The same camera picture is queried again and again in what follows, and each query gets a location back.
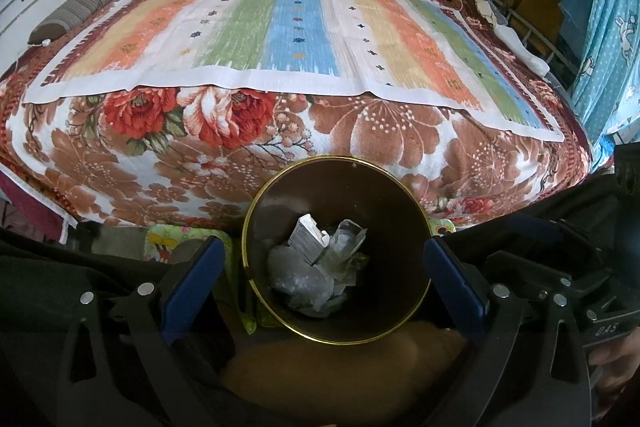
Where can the blue grey cloth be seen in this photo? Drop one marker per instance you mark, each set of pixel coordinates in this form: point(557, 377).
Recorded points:
point(577, 12)

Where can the person's right hand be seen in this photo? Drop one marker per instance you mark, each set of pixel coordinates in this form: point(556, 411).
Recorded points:
point(620, 362)

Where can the white cloth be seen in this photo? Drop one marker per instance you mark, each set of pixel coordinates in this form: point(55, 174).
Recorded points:
point(525, 52)

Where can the clear plastic wrapper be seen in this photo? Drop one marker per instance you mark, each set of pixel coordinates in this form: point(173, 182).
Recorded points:
point(347, 247)

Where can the dark bin with gold rim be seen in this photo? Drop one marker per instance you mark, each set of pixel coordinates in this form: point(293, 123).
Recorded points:
point(390, 257)

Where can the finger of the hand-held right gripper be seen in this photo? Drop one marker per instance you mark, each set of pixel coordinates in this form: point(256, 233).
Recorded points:
point(545, 274)
point(537, 226)

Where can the green and white carton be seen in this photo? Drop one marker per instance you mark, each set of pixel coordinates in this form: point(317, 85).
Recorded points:
point(307, 239)

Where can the striped pastel mat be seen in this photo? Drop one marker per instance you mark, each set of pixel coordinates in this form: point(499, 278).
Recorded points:
point(300, 32)

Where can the light blue printed curtain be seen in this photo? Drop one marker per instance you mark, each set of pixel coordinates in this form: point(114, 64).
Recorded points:
point(610, 32)

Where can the grey ribbed pillow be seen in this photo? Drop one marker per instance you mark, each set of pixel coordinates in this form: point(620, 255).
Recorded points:
point(75, 12)

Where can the tan cloth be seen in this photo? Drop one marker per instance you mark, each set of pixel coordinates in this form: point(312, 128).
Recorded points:
point(325, 372)

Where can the white tissue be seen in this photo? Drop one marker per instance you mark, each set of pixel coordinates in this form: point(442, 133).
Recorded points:
point(330, 302)

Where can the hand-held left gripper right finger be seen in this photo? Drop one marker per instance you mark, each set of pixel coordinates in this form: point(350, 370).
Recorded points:
point(452, 289)

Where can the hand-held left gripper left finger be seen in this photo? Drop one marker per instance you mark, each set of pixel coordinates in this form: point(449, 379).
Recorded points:
point(195, 289)

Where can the brown floral blanket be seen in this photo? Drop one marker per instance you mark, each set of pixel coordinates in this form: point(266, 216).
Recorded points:
point(350, 132)

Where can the clear plastic bag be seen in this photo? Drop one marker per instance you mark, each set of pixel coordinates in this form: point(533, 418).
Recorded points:
point(295, 274)

